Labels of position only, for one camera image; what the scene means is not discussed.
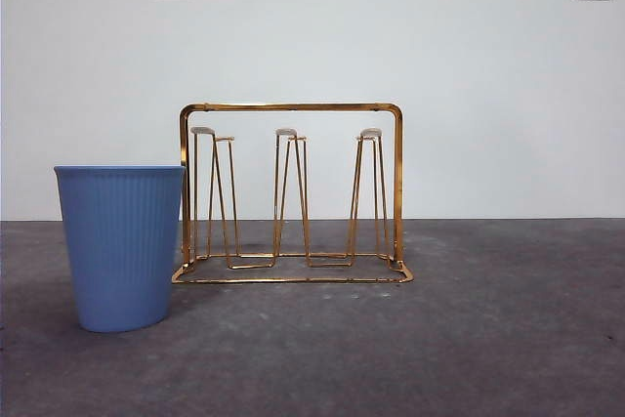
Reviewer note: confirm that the blue ribbed plastic cup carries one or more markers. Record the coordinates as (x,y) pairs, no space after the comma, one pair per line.
(119,251)

